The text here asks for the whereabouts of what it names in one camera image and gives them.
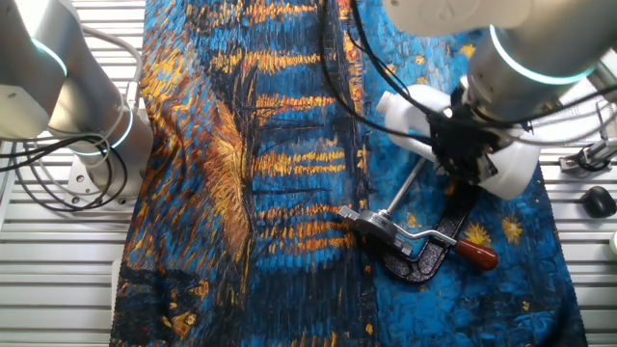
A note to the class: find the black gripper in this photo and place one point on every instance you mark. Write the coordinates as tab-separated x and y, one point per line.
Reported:
460	144

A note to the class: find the white plastic jug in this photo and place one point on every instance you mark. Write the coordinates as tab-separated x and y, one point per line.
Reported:
516	164

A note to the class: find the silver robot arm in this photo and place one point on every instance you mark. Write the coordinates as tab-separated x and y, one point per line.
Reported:
530	48

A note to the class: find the thin metal rod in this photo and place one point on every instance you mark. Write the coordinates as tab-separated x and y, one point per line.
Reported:
402	190

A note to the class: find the black computer mouse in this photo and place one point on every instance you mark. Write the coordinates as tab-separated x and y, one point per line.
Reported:
598	201

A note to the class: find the starry night painted cloth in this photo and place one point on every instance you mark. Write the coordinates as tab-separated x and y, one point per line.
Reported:
299	289

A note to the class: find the metal base mounting plate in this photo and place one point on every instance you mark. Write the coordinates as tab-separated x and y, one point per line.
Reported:
77	180

